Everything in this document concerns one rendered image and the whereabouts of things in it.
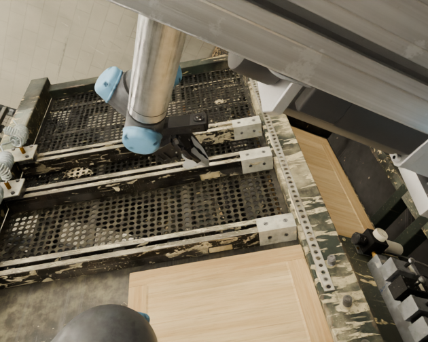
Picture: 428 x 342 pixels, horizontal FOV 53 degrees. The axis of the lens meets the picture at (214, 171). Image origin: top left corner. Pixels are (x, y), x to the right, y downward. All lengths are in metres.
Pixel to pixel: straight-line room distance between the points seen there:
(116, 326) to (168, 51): 0.42
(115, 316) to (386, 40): 0.30
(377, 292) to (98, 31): 5.80
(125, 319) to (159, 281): 1.02
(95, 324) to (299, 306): 0.98
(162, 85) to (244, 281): 0.80
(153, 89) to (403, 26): 0.53
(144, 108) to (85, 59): 6.15
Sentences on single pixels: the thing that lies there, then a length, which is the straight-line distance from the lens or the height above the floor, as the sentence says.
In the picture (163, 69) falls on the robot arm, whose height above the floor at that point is 1.57.
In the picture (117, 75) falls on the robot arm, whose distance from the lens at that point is 0.97.
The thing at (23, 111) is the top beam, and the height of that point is 1.90.
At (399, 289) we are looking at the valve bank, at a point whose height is 0.76.
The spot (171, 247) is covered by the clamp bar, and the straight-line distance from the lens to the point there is 1.42.
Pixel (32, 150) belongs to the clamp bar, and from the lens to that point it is 2.04.
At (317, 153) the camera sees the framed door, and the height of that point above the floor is 0.39.
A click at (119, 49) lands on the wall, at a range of 6.72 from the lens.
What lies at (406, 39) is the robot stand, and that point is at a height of 1.53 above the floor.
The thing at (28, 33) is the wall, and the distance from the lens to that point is 6.91.
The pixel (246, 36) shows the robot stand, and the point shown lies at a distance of 0.24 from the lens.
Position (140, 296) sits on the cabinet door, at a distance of 1.40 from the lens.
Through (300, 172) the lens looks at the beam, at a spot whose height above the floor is 0.84.
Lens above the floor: 1.68
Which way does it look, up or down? 20 degrees down
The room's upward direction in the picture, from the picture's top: 73 degrees counter-clockwise
